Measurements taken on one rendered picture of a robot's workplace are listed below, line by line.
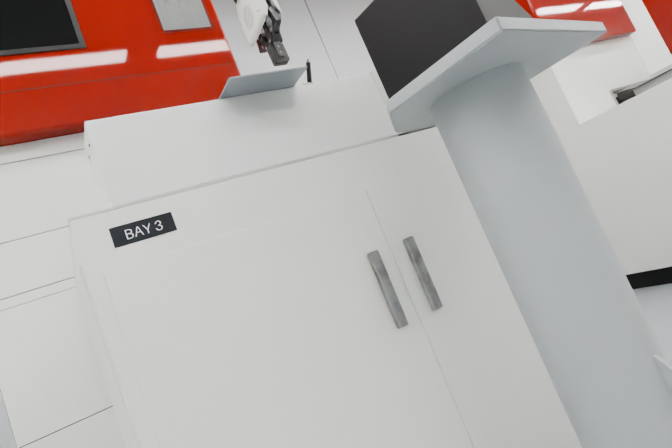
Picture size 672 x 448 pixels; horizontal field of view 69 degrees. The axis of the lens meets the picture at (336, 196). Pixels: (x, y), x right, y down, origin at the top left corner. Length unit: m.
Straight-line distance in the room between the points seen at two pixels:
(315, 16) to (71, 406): 3.29
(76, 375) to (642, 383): 1.15
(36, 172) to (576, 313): 1.26
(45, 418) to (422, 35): 1.14
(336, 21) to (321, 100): 3.18
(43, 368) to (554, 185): 1.16
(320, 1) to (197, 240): 3.51
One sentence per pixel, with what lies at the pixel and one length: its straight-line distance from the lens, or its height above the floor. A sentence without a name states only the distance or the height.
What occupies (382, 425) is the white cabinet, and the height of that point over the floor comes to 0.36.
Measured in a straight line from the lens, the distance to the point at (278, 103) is 0.92.
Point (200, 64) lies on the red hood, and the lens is 1.61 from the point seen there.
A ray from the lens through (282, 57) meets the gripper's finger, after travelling 1.02.
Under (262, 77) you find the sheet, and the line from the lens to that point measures 0.87.
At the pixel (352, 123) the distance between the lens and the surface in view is 0.97.
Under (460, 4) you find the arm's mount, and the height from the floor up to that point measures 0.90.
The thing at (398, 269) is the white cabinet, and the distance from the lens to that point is 0.91.
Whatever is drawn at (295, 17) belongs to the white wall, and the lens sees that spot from 3.96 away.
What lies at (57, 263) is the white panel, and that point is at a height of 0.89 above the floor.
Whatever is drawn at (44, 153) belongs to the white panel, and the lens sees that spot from 1.49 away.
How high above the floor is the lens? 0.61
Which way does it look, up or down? 8 degrees up
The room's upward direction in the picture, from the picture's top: 22 degrees counter-clockwise
